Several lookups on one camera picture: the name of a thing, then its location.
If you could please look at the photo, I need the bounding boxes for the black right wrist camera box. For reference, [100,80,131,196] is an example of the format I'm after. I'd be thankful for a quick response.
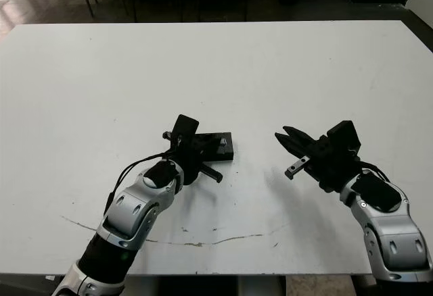
[327,120,361,153]

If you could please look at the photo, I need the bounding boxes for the black box lid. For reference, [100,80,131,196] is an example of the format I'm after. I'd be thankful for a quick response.
[193,132,235,162]

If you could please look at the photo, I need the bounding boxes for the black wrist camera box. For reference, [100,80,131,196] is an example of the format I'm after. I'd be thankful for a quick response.
[327,120,361,153]
[172,114,200,141]

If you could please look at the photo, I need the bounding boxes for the dark robot lower body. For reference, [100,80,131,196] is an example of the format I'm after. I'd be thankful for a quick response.
[124,275,287,296]

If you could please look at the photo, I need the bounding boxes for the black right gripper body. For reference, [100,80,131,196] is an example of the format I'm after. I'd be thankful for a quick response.
[285,135,361,193]

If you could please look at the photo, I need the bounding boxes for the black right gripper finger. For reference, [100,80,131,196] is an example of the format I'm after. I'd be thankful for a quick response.
[283,126,319,148]
[275,132,314,157]

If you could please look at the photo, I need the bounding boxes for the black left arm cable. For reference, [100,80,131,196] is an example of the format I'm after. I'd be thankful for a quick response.
[104,150,179,214]

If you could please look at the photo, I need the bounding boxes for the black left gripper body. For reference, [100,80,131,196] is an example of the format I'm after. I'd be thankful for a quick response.
[162,130,223,186]

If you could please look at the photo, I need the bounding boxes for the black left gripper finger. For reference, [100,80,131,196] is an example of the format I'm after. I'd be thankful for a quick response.
[189,132,212,148]
[199,152,221,167]

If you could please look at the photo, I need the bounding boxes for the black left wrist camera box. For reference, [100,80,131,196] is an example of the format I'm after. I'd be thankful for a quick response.
[172,114,200,141]

